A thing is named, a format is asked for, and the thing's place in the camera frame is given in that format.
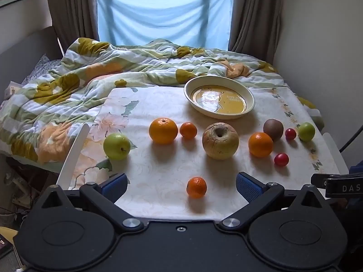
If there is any light blue window cloth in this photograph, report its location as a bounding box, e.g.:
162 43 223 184
96 0 236 49

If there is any grey-brown curtain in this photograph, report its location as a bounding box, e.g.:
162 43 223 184
228 0 284 63
45 0 100 56

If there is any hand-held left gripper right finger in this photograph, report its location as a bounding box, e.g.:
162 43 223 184
218 171 334 233

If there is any large green apple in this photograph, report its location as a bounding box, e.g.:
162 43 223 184
103 133 131 160

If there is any black cable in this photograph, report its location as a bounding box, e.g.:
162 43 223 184
339 127 363 152

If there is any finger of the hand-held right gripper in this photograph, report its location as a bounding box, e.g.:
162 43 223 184
310 173 326 188

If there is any large orange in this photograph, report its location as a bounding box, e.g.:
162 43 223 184
149 117 179 144

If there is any patterned bed sheet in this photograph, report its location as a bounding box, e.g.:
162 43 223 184
21 54 61 85

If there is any brown kiwi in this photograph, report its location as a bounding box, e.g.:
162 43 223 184
263 119 284 141

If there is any white table frame bar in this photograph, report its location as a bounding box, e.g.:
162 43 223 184
56 123 91 190
322 132 349 176

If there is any grey bed headboard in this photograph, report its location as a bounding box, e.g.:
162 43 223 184
0 25 64 85

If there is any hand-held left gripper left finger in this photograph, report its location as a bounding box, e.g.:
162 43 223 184
30 173 145 233

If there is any floral tablecloth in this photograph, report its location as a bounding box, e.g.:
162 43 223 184
68 86 341 221

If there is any floral green striped blanket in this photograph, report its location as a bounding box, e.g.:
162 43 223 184
0 37 325 173

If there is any small green apple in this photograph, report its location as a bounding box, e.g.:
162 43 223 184
297 122 316 142

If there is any small mandarin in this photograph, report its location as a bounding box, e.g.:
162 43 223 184
180 122 198 139
186 177 207 199

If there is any cream bowl with yellow inside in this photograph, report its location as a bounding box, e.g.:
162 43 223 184
184 75 255 119

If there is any large wrinkled yellow apple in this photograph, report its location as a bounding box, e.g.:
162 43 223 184
202 122 239 160

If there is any medium orange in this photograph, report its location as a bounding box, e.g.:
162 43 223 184
248 132 274 158

